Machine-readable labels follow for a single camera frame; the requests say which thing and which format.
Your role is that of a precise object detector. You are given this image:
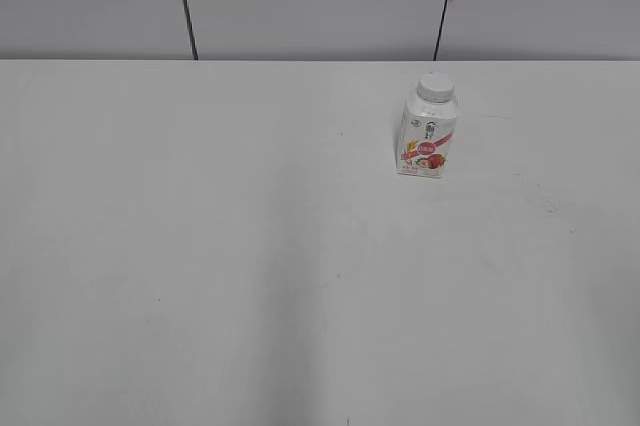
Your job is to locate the white bottle cap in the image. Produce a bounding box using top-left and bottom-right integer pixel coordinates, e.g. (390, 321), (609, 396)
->
(416, 73), (455, 103)

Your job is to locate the white yili yogurt bottle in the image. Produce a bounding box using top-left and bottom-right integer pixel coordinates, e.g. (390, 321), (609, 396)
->
(396, 90), (458, 178)

